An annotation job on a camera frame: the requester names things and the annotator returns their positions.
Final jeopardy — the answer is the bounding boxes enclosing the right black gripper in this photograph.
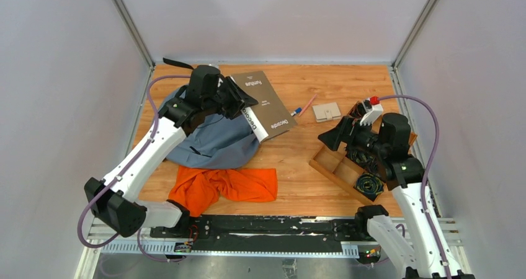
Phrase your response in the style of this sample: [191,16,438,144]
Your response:
[318,116,388,159]

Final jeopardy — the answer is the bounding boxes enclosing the blue grey backpack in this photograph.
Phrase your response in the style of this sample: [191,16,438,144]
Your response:
[158,58,261,171]

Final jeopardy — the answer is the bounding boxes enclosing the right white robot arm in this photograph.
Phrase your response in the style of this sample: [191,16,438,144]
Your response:
[318,113,474,278]

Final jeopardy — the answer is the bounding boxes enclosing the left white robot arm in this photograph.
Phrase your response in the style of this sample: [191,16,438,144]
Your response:
[77,65,258,247]

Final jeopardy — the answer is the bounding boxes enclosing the wooden compartment tray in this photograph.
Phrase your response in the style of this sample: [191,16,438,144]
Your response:
[309,101,424,205]

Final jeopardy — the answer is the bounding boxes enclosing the beige wallet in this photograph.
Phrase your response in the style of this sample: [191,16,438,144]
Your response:
[312,102,342,123]

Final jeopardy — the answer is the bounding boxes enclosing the pink pen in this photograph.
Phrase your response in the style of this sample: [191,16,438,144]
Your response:
[297,94,318,117]

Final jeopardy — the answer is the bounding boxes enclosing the blue capped white marker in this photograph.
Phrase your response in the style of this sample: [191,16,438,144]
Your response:
[290,107,302,117]

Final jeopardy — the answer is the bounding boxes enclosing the orange cloth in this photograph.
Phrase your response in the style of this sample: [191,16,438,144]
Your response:
[167,166,278,217]

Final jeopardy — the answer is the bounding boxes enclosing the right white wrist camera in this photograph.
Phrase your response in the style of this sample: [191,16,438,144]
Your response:
[360,97,383,126]

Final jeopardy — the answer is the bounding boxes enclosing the coiled cable in tray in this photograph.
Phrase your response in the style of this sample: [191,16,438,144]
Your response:
[354,172,385,201]

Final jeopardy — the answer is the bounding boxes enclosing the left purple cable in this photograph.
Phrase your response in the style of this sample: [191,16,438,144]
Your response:
[77,74,192,264]

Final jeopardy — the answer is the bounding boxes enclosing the purple cable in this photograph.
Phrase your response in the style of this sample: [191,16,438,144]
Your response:
[77,74,192,264]
[370,95,453,279]

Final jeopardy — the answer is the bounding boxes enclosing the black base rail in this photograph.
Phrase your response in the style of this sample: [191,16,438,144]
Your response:
[147,215,379,255]

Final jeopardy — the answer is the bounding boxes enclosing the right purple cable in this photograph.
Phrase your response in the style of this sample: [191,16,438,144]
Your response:
[370,95,453,279]

